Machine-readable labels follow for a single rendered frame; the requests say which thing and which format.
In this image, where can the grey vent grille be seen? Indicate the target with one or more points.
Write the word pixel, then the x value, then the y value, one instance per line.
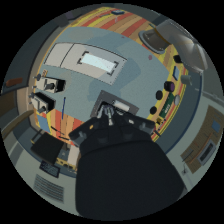
pixel 48 188

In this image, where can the green circuit board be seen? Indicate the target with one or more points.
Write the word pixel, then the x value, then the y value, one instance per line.
pixel 167 105

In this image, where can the black lens cap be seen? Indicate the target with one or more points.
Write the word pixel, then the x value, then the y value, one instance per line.
pixel 159 95
pixel 153 110

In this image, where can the brown pegboard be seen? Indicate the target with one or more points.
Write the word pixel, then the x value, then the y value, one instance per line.
pixel 197 149

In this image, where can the dark wall sign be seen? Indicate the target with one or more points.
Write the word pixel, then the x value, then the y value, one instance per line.
pixel 49 168

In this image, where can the brown wooden furniture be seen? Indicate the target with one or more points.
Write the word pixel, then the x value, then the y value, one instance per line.
pixel 10 107

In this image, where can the small black tool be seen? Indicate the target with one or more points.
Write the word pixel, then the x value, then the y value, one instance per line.
pixel 157 133

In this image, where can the white cup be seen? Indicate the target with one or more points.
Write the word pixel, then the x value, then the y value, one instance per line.
pixel 185 79

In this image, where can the white wall socket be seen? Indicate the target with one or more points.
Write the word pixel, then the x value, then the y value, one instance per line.
pixel 184 172

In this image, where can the grey wall device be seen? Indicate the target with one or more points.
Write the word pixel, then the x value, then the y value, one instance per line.
pixel 206 152

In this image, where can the small yellow part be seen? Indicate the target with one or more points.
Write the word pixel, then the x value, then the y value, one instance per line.
pixel 159 120

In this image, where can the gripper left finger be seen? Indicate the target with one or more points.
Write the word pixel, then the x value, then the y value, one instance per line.
pixel 89 129

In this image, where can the blue pad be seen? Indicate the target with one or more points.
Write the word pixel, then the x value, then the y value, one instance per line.
pixel 176 72

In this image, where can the grey hand tool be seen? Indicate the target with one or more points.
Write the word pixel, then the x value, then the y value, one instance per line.
pixel 104 15

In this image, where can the blue flat box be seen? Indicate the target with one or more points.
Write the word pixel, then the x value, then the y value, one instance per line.
pixel 117 12

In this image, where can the white cylinder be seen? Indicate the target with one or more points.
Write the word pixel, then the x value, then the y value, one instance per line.
pixel 122 105

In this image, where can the black flat box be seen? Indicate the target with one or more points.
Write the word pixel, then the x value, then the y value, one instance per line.
pixel 47 147

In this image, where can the blue paper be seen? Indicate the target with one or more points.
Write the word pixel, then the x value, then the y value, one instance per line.
pixel 215 126

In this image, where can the orange-brown cushion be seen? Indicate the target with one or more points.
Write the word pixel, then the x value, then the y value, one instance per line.
pixel 14 82

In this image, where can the blue pen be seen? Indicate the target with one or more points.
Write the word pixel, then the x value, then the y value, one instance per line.
pixel 63 108

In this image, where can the small black box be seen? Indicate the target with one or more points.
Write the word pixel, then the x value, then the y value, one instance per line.
pixel 177 58

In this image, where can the grey tray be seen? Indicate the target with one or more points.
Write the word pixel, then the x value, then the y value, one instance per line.
pixel 132 109

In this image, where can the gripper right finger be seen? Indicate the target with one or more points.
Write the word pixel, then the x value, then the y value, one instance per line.
pixel 136 125

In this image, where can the black screwdriver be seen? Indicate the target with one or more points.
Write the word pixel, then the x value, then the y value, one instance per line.
pixel 57 130
pixel 64 138

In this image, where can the dark grey dial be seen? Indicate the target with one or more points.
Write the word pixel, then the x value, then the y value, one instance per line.
pixel 39 76
pixel 32 95

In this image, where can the grey tester base plate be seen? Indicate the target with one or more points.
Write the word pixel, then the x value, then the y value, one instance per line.
pixel 68 57

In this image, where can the blue-grey work mat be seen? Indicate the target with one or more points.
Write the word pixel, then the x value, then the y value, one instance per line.
pixel 140 75

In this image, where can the black lens with purple glass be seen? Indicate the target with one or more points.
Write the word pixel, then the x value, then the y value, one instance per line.
pixel 169 86

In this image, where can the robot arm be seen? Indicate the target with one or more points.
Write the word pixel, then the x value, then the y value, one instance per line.
pixel 172 37

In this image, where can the white light panel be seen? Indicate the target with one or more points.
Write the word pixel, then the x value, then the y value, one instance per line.
pixel 98 62

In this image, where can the beige box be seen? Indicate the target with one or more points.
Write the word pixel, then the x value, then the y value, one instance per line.
pixel 73 156

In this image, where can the silver round disc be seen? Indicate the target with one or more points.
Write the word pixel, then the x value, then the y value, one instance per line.
pixel 177 99

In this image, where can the small orange box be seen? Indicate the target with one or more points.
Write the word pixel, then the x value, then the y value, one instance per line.
pixel 44 73

